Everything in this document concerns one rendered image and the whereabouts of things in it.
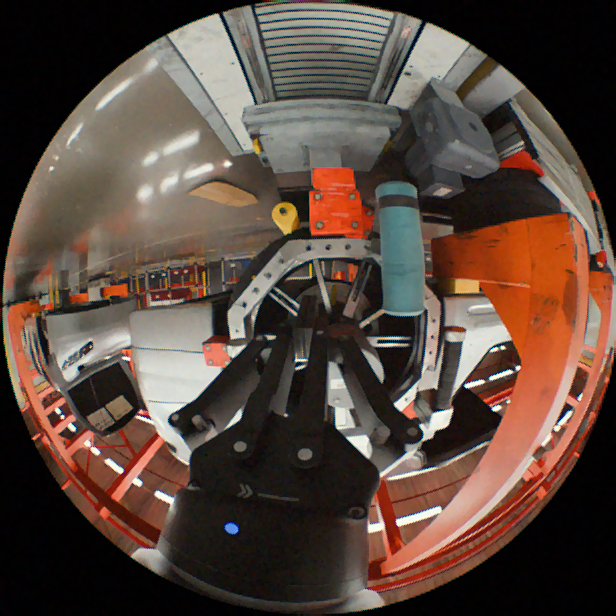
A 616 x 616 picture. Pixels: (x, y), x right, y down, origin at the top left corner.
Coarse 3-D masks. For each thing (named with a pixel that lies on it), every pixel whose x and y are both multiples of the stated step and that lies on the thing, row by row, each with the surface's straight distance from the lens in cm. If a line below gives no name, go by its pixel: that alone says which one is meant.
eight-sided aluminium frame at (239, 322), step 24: (312, 240) 51; (336, 240) 51; (360, 240) 52; (288, 264) 50; (264, 288) 51; (240, 312) 53; (432, 312) 59; (240, 336) 55; (432, 336) 63; (432, 360) 64; (408, 384) 69; (288, 408) 67
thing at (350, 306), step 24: (360, 264) 62; (360, 288) 62; (264, 312) 74; (336, 312) 63; (384, 312) 65; (384, 336) 67; (408, 336) 70; (384, 360) 85; (408, 360) 71; (384, 384) 76
